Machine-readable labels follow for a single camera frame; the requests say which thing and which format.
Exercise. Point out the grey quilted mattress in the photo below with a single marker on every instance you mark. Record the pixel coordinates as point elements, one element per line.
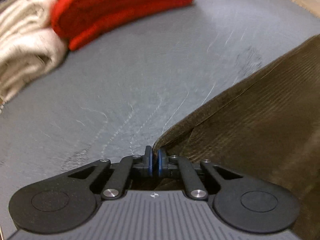
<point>125,85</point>

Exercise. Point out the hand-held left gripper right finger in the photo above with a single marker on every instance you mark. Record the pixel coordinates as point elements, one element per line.
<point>161,163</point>

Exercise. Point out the red folded blanket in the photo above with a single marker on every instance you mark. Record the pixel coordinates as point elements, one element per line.
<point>120,7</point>

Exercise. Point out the cream folded blanket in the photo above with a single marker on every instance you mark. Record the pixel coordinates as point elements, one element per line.
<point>25,50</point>

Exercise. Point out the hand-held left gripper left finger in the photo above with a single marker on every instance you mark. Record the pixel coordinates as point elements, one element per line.
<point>149,162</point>

